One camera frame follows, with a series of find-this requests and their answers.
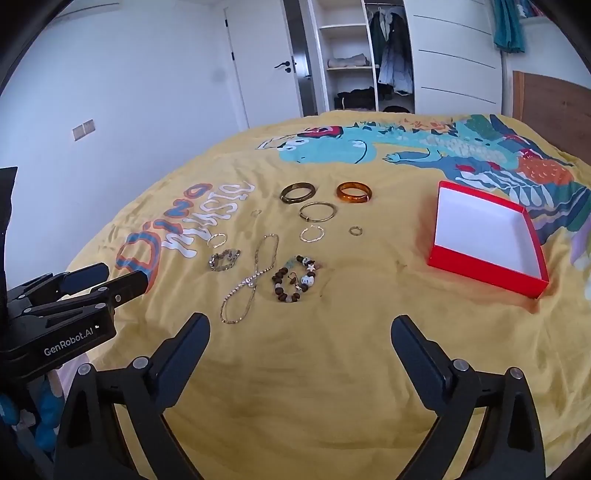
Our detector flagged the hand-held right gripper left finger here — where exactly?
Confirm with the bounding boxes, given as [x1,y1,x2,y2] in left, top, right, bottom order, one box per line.
[54,312,211,480]

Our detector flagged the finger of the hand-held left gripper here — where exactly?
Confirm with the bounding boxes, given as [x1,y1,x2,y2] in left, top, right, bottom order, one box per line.
[7,263,110,308]
[21,270,151,324]

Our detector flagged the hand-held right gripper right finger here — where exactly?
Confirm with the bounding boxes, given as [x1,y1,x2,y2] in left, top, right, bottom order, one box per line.
[390,315,548,480]

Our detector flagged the red jewelry box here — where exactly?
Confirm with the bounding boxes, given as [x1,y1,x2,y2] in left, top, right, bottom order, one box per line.
[427,181,550,300]

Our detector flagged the thin silver bangle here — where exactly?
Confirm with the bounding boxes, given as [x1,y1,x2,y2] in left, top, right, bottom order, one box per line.
[299,201,338,222]

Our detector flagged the bright blue bumpy object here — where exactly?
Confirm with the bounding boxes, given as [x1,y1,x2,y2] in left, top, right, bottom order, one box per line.
[0,369,65,457]

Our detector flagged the yellow printed blanket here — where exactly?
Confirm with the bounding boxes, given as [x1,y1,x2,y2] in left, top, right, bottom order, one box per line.
[65,111,591,480]

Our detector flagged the amber bangle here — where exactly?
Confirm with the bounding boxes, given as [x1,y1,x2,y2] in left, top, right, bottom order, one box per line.
[335,181,373,204]

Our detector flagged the dark brown bangle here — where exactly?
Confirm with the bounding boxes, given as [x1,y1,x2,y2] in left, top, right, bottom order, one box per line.
[280,182,317,205]

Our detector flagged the black folded clothes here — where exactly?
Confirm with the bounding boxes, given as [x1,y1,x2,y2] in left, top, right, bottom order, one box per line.
[335,87,376,110]

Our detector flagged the white door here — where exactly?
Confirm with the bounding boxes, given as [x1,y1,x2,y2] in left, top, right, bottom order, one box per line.
[224,0,305,132]

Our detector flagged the wooden headboard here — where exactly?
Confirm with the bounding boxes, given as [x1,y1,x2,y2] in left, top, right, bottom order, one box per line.
[512,71,591,148]

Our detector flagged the blue-grey hanging jacket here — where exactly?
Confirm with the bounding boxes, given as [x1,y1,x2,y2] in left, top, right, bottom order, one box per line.
[378,39,415,95]

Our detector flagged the beige folded clothes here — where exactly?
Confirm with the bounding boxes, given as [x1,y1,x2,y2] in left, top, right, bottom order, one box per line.
[327,54,370,69]

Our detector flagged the dark hanging jacket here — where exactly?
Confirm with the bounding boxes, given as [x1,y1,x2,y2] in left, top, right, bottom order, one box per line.
[369,6,407,61]

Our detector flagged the white wardrobe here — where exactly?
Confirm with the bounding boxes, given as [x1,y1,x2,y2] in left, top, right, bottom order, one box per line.
[307,0,504,114]

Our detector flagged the teal hanging cloth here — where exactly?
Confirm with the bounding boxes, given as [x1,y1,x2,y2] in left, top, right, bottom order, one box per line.
[493,0,526,54]

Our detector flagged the silver chain bracelet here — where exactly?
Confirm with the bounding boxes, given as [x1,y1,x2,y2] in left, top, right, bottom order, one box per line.
[208,249,242,273]

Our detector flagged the long chain necklace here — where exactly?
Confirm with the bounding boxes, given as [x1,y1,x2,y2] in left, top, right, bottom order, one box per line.
[220,233,280,325]

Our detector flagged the brown beaded bracelet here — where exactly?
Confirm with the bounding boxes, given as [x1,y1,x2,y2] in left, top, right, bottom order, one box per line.
[271,255,322,303]

